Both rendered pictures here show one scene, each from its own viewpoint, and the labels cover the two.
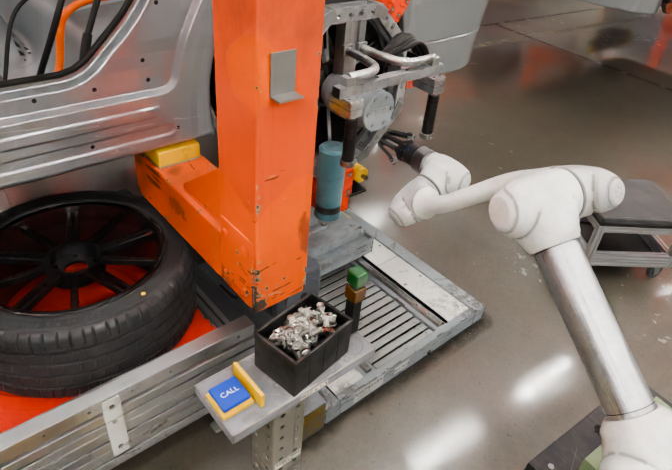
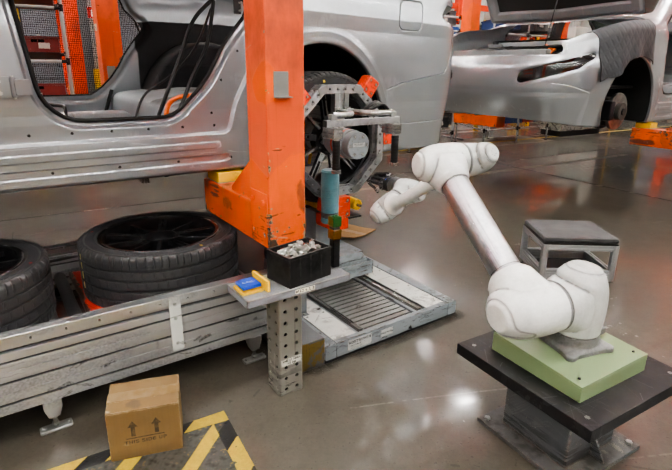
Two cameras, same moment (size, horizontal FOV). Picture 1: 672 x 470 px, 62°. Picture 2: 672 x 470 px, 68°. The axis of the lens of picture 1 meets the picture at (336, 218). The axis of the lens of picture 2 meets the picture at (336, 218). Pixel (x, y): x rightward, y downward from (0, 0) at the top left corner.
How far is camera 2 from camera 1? 0.88 m
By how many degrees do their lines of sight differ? 19
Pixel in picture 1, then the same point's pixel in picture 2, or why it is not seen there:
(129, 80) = (203, 124)
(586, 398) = not seen: hidden behind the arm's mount
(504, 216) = (418, 165)
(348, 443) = (341, 372)
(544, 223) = (441, 165)
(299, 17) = (289, 54)
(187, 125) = (237, 156)
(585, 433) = not seen: hidden behind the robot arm
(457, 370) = (432, 339)
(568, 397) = not seen: hidden behind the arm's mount
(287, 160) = (286, 140)
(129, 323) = (190, 259)
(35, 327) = (133, 255)
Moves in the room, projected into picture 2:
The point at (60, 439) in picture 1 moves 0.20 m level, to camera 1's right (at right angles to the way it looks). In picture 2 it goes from (140, 319) to (193, 324)
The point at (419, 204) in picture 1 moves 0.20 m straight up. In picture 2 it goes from (388, 203) to (390, 159)
